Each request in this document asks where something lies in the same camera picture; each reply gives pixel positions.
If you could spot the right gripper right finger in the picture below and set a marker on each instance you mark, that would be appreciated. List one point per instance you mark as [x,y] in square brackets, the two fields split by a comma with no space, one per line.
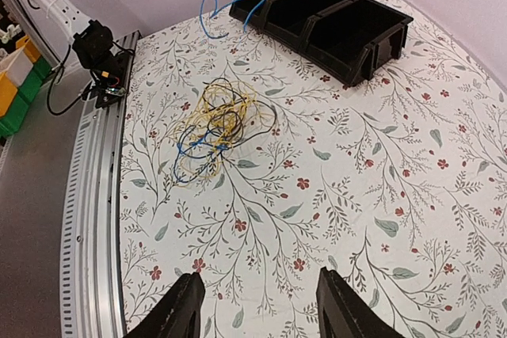
[343,314]

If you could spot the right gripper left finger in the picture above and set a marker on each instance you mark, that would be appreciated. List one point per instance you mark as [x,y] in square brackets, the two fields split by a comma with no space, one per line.
[177,314]

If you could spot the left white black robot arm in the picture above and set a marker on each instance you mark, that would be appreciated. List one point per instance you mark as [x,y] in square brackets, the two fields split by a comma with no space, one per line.
[55,9]

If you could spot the floral tablecloth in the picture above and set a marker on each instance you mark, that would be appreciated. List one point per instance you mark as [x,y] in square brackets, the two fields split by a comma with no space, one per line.
[398,184]

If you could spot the black three-compartment bin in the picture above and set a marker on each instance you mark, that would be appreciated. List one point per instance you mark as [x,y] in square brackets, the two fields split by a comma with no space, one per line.
[349,39]

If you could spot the yellow storage bin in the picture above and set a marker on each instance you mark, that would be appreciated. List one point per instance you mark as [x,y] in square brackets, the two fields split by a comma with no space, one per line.
[19,76]

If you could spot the aluminium front rail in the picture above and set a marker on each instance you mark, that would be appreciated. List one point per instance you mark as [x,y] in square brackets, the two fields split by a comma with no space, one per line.
[90,286]

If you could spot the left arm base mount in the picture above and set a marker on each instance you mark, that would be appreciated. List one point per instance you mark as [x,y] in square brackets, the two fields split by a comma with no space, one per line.
[110,88]

